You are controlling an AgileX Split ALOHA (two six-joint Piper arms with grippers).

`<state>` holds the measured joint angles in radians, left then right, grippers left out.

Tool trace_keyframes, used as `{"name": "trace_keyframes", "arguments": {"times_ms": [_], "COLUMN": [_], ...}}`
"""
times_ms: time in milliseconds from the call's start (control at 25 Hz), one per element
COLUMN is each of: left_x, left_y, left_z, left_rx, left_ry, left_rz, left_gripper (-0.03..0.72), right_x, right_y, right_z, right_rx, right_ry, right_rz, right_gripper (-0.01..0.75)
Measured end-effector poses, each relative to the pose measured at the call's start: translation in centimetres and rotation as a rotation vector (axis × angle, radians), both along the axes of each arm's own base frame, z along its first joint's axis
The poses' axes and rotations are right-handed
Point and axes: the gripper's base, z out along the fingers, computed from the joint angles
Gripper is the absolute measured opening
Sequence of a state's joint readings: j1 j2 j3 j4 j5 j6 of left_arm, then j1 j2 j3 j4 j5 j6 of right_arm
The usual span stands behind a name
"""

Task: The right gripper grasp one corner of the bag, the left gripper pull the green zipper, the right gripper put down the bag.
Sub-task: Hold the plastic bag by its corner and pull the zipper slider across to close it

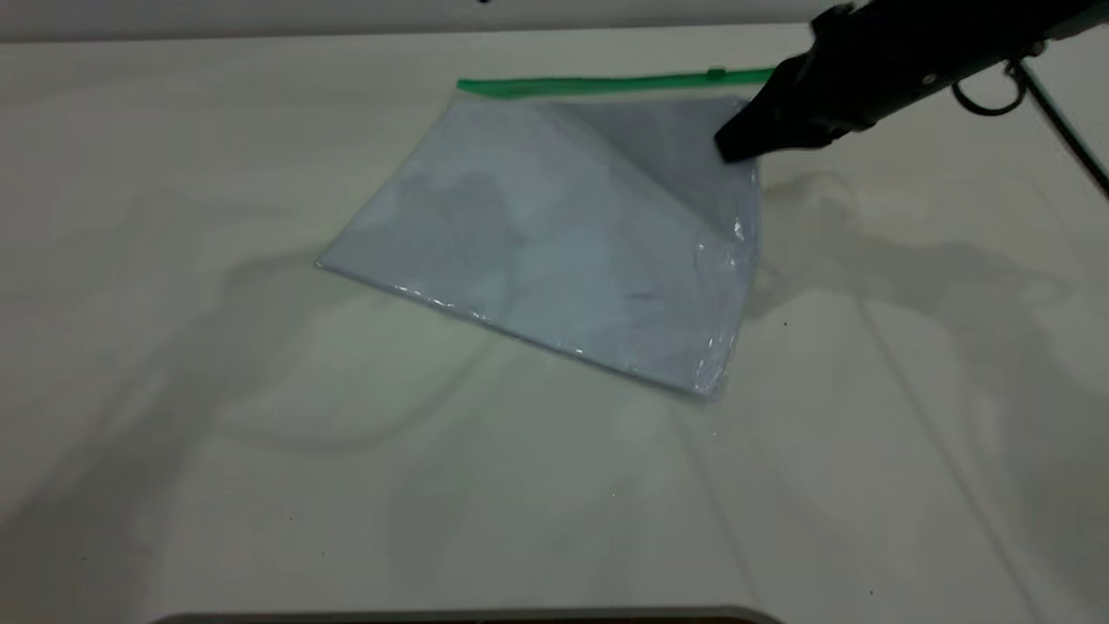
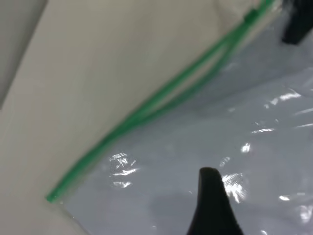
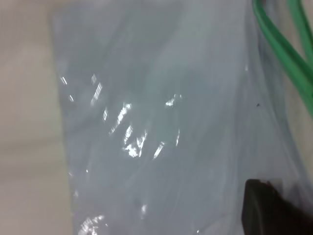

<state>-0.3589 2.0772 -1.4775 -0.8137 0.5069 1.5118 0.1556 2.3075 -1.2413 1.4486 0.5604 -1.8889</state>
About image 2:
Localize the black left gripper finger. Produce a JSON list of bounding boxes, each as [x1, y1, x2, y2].
[[187, 167, 245, 235]]

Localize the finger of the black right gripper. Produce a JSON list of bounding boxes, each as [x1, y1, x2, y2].
[[281, 0, 313, 46]]

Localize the green zipper slider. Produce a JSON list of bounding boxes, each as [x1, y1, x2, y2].
[[243, 8, 260, 24]]

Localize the clear plastic zipper bag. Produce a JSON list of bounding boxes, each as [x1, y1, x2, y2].
[[45, 0, 313, 235]]

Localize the white paper sheets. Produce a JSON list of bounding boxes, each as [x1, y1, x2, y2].
[[61, 14, 313, 235]]

